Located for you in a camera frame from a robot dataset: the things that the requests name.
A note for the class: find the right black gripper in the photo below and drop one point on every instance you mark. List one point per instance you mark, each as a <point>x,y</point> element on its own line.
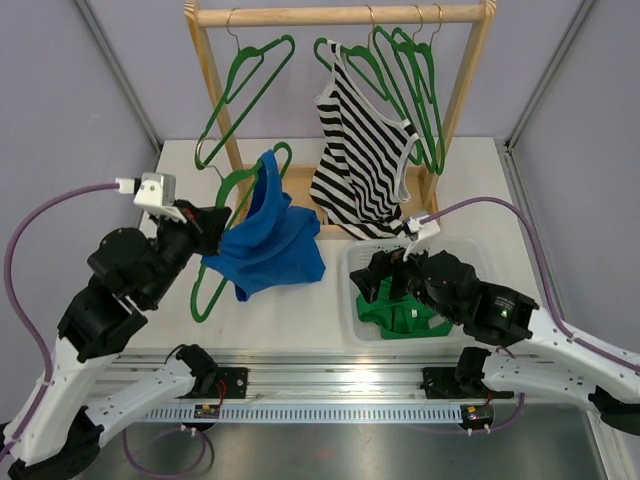
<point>381,266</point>

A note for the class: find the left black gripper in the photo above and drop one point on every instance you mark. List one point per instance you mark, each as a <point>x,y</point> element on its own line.
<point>206,224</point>

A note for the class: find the green tank top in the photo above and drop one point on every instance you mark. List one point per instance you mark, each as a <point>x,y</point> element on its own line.
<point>403,318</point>

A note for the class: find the blue tank top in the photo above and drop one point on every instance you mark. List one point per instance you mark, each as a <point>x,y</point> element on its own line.
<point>275,245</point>

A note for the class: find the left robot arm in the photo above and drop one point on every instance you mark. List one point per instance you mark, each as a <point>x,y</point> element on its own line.
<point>59,434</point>

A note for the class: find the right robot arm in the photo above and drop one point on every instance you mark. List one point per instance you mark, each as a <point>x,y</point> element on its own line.
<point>520,350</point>

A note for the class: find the black white striped tank top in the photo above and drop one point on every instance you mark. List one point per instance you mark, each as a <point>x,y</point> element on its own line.
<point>360,180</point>

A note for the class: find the wooden clothes rack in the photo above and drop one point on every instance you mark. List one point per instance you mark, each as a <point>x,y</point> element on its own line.
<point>199,20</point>

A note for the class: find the white plastic basket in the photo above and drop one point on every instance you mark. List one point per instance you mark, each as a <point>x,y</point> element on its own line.
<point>357,256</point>

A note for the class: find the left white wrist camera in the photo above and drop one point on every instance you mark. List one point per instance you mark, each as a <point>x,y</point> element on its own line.
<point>154,193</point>

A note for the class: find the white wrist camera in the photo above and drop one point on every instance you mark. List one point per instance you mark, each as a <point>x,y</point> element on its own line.
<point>418,228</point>
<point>154,193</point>

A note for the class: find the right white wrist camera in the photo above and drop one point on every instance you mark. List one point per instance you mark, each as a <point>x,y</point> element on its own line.
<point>418,228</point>

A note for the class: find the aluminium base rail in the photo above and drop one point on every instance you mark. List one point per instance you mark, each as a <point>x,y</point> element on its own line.
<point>393,378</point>

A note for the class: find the white slotted cable duct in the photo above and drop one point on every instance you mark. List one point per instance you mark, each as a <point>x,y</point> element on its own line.
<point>308,414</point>

